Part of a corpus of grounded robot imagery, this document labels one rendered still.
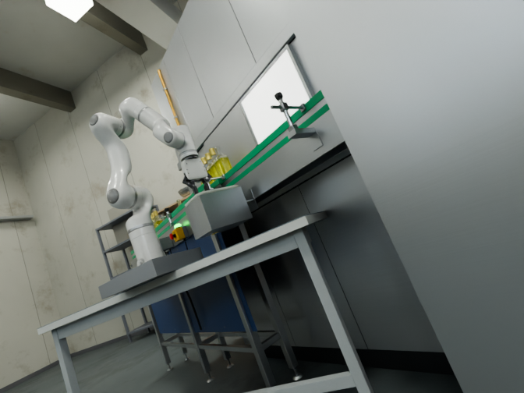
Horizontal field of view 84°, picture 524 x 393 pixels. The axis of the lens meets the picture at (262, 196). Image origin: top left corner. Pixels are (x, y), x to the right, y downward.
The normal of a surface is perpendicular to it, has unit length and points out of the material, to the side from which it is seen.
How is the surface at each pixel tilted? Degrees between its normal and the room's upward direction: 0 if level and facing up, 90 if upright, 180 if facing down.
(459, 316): 90
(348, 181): 90
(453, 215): 90
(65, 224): 90
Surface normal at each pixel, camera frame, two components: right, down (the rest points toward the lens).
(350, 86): -0.74, 0.18
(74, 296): -0.38, 0.00
